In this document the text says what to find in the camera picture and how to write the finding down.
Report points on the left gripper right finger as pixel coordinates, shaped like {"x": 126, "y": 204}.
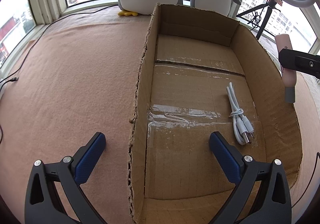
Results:
{"x": 261, "y": 193}

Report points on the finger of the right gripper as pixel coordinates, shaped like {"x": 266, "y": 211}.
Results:
{"x": 300, "y": 61}

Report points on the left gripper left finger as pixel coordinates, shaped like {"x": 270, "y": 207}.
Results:
{"x": 42, "y": 201}

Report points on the pink small bottle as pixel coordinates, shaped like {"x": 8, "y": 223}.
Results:
{"x": 289, "y": 77}

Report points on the brown cardboard box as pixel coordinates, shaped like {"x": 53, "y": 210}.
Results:
{"x": 202, "y": 72}

